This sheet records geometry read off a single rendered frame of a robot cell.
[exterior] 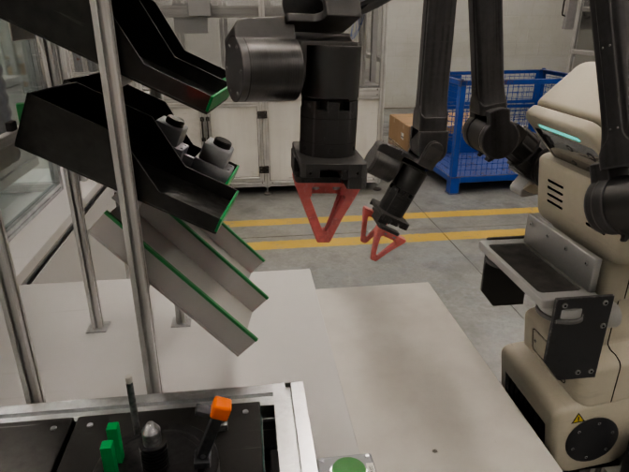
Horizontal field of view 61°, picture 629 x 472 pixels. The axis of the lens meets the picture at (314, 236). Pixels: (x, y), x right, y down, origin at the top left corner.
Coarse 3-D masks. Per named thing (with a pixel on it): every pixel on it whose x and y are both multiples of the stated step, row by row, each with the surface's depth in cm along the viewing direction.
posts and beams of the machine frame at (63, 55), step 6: (60, 48) 191; (60, 54) 191; (66, 54) 194; (60, 60) 193; (66, 60) 193; (60, 66) 194; (66, 66) 193; (60, 72) 194; (66, 72) 194; (66, 78) 195; (78, 174) 208; (84, 180) 209
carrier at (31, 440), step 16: (0, 432) 68; (16, 432) 68; (32, 432) 68; (48, 432) 68; (64, 432) 68; (0, 448) 66; (16, 448) 66; (32, 448) 66; (48, 448) 66; (64, 448) 67; (0, 464) 63; (16, 464) 63; (32, 464) 63; (48, 464) 63
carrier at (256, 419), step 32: (128, 384) 62; (96, 416) 71; (128, 416) 71; (160, 416) 71; (192, 416) 71; (256, 416) 71; (96, 448) 66; (128, 448) 63; (160, 448) 58; (192, 448) 63; (224, 448) 65; (256, 448) 65
